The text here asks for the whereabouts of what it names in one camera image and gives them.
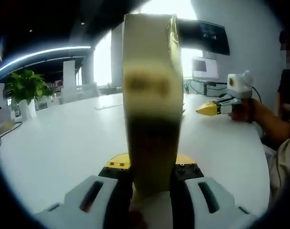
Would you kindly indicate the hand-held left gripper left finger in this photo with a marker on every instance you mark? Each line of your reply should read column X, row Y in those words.
column 97, row 195

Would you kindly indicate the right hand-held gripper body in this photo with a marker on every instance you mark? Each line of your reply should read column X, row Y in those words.
column 240, row 86

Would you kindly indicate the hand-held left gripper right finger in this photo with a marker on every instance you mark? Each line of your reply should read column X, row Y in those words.
column 207, row 198

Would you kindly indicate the gold mask box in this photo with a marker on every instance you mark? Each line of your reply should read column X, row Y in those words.
column 152, row 107

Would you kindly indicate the small wooden box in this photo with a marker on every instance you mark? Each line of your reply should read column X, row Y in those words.
column 5, row 127

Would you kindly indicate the person's right hand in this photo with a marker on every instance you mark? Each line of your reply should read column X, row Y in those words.
column 243, row 112

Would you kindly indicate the person's left hand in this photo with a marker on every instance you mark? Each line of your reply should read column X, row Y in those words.
column 137, row 219

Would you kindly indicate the black laptop stand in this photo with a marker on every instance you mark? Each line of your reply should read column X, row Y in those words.
column 207, row 83

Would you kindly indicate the white table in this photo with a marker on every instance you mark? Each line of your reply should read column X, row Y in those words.
column 63, row 143

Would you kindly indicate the white plant pot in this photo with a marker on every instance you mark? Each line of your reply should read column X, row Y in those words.
column 26, row 111

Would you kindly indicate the white pillar board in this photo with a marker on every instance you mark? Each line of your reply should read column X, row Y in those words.
column 69, row 74

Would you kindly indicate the green potted plant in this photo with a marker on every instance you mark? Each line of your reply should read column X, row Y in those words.
column 25, row 83

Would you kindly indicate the long curved ceiling light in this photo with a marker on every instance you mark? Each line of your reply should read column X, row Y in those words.
column 39, row 51

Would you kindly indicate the black wall monitor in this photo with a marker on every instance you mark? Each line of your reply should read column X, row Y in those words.
column 207, row 35

